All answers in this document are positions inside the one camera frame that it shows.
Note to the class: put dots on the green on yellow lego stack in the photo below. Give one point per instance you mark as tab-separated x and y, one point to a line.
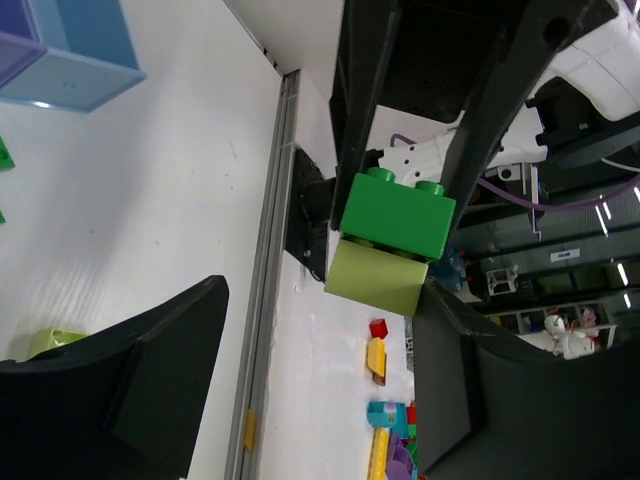
390	234

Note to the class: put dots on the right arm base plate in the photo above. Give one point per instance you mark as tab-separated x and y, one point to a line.
307	230

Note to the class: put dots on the lime lego brick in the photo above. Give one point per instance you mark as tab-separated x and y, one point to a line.
51	338

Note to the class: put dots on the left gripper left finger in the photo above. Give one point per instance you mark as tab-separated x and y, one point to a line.
123	403

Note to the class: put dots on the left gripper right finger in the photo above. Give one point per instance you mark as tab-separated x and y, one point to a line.
492	406

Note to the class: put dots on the yellow lego piece outside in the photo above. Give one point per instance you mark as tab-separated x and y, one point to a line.
376	360

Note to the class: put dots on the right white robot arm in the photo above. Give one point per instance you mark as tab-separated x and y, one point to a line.
589	93

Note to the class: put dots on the white robot figure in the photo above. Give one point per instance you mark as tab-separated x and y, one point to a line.
564	342

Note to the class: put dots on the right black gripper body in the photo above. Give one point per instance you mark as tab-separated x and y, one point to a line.
438	55

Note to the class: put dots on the light blue bin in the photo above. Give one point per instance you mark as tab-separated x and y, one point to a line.
89	58

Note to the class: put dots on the front aluminium rail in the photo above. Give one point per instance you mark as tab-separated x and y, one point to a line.
256	346

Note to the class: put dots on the yellow tape on rail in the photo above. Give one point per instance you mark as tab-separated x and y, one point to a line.
250	427

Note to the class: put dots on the colourful lego pile outside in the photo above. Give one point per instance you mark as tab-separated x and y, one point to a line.
394	444

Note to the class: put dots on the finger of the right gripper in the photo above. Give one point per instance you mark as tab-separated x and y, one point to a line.
367	35
523	53

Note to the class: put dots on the red lego brick outside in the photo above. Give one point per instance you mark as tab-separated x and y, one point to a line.
378	328

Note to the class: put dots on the green long lego plate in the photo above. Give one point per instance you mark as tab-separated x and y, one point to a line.
6	159

